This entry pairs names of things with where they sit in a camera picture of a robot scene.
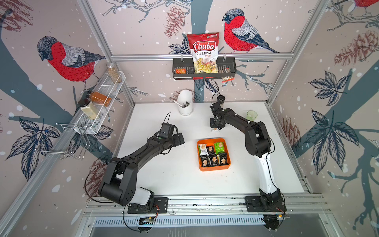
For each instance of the white wire wall shelf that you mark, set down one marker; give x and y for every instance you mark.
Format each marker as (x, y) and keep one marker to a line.
(82, 123)

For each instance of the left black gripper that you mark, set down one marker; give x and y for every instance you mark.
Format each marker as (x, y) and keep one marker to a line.
(177, 141)

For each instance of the green translucent cup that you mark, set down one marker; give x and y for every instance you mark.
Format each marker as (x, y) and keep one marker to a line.
(251, 115)

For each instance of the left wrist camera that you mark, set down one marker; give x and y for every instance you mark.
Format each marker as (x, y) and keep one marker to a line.
(166, 131)

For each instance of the black cookie packet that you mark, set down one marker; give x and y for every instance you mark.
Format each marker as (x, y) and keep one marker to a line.
(223, 159)
(211, 150)
(213, 160)
(205, 161)

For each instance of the orange sauce bottle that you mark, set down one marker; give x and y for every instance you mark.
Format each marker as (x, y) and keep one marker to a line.
(99, 99)

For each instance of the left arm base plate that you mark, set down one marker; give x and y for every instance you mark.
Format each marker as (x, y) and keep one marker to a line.
(156, 205)

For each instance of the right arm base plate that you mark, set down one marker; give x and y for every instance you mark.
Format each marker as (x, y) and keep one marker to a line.
(257, 204)

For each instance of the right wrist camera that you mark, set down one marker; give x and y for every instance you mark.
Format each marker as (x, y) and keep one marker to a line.
(216, 109)

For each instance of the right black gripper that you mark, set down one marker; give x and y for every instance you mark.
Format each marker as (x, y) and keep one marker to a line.
(212, 126)

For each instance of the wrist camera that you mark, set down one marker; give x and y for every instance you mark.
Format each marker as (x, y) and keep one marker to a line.
(216, 109)
(166, 131)

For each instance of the grain filled glass jar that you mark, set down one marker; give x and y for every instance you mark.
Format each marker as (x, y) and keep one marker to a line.
(114, 73)

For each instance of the green cookie packet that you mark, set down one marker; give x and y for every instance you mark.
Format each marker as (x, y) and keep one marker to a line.
(219, 147)

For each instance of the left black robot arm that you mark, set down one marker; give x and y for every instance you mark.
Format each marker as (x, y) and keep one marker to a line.
(119, 183)

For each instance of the black hanging wire basket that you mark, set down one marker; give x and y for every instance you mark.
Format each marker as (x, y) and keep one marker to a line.
(185, 69)

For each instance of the pale yellow block jar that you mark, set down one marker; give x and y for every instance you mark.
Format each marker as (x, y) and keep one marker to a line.
(90, 110)

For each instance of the metal wire rack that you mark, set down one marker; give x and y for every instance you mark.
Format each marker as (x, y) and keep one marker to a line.
(65, 141)

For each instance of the red Chuba chips bag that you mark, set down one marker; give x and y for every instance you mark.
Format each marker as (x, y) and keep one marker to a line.
(204, 51)

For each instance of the orange storage box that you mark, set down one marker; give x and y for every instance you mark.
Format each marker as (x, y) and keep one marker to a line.
(210, 142)

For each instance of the white utensil holder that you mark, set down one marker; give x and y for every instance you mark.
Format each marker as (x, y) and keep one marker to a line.
(184, 99)

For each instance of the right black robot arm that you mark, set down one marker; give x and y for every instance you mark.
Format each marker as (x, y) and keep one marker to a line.
(258, 144)

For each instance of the glass spice jar black lid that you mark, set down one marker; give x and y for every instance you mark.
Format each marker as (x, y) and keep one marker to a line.
(221, 99)

